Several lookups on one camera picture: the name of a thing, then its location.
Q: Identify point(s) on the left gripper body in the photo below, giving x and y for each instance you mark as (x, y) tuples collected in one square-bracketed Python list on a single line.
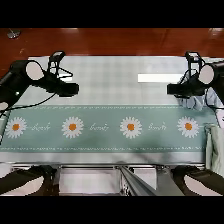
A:
[(63, 88)]

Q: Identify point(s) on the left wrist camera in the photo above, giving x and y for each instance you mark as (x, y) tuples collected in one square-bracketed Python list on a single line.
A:
[(56, 57)]

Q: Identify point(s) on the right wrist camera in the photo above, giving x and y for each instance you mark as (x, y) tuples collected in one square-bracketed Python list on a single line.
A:
[(192, 58)]

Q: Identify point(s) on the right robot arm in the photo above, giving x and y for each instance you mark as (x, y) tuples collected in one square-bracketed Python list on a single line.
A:
[(213, 74)]

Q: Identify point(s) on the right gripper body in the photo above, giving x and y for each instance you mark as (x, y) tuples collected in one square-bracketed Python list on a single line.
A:
[(183, 89)]

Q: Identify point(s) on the pale green garment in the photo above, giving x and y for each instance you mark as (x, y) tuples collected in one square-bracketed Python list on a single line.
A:
[(215, 150)]

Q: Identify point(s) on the light blue garment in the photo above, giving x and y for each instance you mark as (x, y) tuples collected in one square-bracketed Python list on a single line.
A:
[(196, 101)]

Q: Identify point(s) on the silver frame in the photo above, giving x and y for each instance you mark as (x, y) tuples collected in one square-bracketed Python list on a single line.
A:
[(133, 181)]

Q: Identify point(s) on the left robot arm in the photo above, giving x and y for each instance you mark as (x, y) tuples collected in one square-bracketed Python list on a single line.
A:
[(15, 78)]

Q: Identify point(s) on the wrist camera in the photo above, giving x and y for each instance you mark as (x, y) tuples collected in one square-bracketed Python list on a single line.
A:
[(56, 57), (192, 58)]

